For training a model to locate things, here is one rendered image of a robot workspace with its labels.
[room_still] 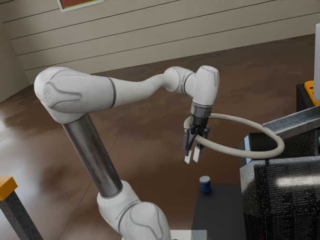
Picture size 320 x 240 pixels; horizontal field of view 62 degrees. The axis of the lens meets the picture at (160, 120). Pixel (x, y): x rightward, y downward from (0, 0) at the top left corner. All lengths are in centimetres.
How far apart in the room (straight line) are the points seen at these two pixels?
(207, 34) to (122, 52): 252
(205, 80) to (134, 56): 707
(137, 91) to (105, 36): 746
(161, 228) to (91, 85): 59
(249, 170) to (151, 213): 88
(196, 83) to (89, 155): 51
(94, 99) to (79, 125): 21
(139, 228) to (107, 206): 19
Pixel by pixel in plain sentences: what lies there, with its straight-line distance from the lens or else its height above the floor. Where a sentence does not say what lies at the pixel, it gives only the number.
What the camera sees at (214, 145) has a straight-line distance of 116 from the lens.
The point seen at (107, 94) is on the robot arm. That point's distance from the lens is 79.
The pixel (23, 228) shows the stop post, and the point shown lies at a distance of 193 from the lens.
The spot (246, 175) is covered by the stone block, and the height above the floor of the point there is 71.
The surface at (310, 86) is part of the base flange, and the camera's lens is 277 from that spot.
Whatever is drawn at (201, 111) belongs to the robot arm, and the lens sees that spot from 114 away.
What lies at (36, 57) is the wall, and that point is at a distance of 946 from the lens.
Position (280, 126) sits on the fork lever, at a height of 105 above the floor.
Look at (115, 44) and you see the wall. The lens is 821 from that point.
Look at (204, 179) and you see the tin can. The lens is 267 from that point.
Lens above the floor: 184
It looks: 25 degrees down
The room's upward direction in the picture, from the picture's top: 14 degrees counter-clockwise
